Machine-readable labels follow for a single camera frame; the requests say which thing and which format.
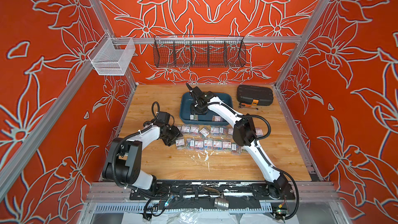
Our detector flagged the black plastic tool case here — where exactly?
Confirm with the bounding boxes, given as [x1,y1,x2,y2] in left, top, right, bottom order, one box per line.
[237,85,274,106]

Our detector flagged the eleventh clear paper clip box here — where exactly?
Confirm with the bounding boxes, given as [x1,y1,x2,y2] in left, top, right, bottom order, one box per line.
[204,139,213,150]

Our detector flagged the orange black ratchet wrench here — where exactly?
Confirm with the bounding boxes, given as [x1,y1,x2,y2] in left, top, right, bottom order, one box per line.
[238,103,259,111]

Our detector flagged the black wire wall basket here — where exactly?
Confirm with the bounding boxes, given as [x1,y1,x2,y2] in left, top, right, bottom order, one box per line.
[153,34,247,68]

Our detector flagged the thirteenth clear paper clip box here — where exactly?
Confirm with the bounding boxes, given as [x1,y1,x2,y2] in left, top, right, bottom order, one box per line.
[212,140,223,150]

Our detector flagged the sixteenth clear paper clip box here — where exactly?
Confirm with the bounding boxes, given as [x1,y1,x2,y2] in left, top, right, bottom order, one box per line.
[241,146,248,153]

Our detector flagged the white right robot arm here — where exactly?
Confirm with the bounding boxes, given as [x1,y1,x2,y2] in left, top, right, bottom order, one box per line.
[186,84,299,200]

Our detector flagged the silver metal cylinder fitting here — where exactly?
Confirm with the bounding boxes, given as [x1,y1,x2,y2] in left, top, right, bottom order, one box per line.
[214,197,229,211]

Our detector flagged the seventeenth clear paper clip box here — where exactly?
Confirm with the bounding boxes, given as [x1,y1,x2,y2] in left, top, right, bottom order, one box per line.
[186,139,195,150]

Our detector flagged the eighteenth clear paper clip box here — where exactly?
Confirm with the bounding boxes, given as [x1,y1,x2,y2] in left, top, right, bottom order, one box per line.
[175,138,186,150]

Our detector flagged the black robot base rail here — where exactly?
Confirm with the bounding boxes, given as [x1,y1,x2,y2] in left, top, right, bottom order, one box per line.
[129,180,296,216]

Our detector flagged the fourteenth clear paper clip box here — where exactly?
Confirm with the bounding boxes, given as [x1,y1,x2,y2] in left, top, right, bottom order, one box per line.
[222,141,232,151]

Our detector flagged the twelfth clear paper clip box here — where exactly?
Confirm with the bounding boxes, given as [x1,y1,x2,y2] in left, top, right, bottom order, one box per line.
[194,140,204,151]

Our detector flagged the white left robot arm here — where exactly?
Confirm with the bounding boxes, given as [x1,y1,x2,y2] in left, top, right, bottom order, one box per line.
[102,102,182,192]

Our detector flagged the white wire mesh basket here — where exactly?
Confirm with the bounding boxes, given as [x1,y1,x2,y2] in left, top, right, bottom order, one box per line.
[88,33,136,76]

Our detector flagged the fifteenth clear paper clip box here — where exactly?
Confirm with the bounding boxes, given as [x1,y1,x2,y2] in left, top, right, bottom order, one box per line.
[231,143,241,155]

